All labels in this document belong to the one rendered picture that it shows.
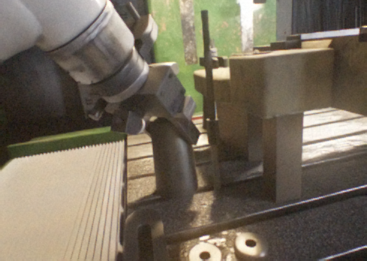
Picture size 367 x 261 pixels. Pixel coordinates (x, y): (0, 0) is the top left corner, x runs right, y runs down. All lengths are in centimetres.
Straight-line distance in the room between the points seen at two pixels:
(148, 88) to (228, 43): 114
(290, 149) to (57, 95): 552
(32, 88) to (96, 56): 568
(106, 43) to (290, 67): 23
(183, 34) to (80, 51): 110
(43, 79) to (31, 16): 556
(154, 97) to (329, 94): 24
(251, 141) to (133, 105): 28
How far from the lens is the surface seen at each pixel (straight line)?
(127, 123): 33
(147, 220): 37
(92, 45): 27
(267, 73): 33
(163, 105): 30
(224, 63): 62
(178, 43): 134
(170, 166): 41
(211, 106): 40
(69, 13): 26
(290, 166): 41
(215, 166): 44
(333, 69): 41
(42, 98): 590
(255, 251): 34
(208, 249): 34
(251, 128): 52
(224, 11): 143
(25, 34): 26
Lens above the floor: 108
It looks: 17 degrees down
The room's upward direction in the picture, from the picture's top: 6 degrees counter-clockwise
